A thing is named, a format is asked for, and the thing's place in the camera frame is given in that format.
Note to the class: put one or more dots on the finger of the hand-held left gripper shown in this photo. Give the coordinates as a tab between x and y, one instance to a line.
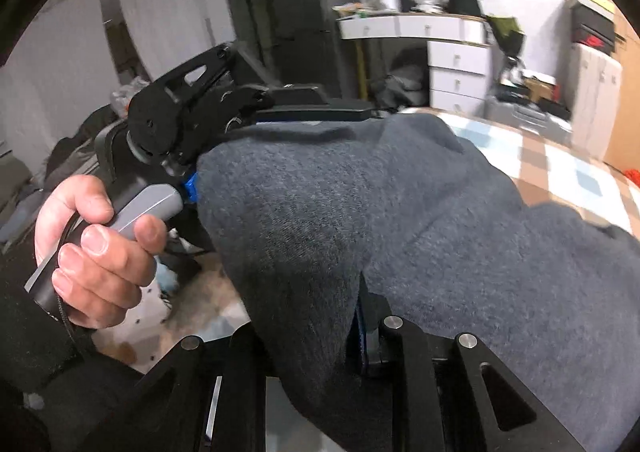
300	102
190	187

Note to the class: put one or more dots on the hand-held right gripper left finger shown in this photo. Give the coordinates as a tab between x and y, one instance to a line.
245	382

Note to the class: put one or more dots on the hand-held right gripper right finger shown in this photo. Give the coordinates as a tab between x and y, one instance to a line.
360	342

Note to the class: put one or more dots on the dark grey fleece garment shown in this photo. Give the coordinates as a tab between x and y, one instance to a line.
350	207

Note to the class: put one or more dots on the person's left forearm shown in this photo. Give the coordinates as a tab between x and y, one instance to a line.
30	342

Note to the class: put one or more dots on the person's left hand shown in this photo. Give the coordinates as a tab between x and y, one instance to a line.
100	272

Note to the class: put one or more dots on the yellow pole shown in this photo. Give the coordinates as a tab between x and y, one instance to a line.
361	67

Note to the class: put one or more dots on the tall black cabinet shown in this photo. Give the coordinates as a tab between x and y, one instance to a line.
310	17

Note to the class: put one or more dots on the dark bag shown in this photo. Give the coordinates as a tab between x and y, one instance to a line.
402	79

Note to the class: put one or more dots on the white desk with drawers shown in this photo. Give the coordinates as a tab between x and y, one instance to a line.
450	57

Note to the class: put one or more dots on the green bag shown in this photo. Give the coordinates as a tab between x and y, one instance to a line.
507	32

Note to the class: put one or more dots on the silver tool case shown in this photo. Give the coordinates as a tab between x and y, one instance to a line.
530	114

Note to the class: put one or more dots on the checkered blanket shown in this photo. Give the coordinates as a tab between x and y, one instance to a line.
565	167

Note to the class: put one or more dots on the light grey metal cabinet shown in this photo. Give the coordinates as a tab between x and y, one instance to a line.
595	92

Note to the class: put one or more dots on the stacked shoe boxes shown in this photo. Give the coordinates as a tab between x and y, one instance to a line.
592	19

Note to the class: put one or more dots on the red container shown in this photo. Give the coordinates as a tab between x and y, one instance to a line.
632	176

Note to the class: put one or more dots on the brown wooden panel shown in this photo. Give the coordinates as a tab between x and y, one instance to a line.
625	92

